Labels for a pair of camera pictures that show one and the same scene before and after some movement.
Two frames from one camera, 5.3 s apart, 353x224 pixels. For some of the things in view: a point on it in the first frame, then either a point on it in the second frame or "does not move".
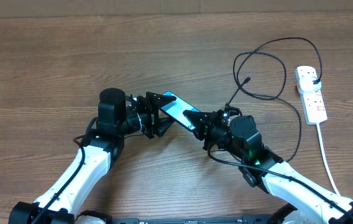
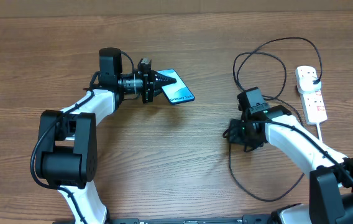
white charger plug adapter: x=304 y=81 does not move
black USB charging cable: x=241 y=87 → x=319 y=53
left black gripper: x=153 y=101 → x=149 y=78
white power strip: x=314 y=106 does not move
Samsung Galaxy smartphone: x=176 y=109 → x=178 y=92
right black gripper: x=201 y=122 → x=235 y=139
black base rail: x=249 y=220 does not move
